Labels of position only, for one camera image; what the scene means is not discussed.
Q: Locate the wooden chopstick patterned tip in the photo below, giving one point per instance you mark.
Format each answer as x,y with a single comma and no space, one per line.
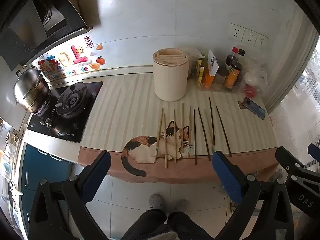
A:
208,130
189,130

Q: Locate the person's right leg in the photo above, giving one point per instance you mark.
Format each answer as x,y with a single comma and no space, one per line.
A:
187,226

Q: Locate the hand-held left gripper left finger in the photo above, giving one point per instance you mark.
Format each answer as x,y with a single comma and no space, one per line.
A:
96,177

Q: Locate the steel cooking pot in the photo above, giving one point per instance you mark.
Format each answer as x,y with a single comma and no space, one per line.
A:
30,90

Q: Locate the grey fluffy slipper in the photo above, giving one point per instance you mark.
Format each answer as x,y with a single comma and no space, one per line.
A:
156,201

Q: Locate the clear plastic organizer tray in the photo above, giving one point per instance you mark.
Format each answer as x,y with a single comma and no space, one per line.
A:
220,87

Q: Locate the black gas stove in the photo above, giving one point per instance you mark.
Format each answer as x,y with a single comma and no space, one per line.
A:
82,110

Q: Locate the cream cylindrical utensil holder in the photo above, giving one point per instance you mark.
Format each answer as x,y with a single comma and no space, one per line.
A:
170,80

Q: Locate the black range hood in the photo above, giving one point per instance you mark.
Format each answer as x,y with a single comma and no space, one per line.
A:
62,10

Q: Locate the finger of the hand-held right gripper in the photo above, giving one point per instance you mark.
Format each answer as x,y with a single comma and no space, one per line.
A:
314,152
290,158

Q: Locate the red fruit wall sticker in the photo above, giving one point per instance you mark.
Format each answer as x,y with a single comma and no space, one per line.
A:
101,60

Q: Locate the orange ingot wall sticker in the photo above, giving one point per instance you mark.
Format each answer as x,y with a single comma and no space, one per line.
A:
95,66

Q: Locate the striped cat mat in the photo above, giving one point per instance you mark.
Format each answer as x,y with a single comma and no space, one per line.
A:
125,110

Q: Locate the light wooden chopstick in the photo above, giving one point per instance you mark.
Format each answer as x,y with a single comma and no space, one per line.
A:
174,135
160,132
165,140
182,125

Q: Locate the yellow box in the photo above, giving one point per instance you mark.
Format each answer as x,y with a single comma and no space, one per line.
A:
200,72

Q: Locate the orange label sauce bottle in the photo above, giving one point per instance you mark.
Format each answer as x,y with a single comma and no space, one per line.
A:
232,76

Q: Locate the red square wall sticker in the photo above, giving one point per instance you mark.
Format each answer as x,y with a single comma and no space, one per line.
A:
89,41

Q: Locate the white plastic bag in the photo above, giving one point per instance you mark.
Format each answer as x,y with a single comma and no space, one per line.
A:
255,77

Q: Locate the white paper packet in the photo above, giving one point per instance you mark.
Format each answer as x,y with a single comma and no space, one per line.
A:
213,61

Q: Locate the colourful letter wall sticker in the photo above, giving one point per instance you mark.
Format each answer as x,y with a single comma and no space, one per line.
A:
65,60

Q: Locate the blue kitchen cabinet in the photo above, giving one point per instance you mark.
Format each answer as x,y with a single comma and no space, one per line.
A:
47,170

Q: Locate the brown lid jar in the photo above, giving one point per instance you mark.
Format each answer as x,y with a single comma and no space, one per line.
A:
222,76

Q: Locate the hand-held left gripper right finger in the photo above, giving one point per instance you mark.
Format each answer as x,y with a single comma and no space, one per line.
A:
227,177

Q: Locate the white wall socket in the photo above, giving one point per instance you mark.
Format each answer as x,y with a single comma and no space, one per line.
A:
262,40
236,32
250,37

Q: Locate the frosted glass window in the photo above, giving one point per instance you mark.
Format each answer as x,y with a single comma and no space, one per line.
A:
310,87

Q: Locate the dark bottle red cap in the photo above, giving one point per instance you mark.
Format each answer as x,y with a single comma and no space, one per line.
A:
230,57

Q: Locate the blue smartphone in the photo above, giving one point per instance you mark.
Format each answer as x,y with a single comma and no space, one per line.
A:
253,108

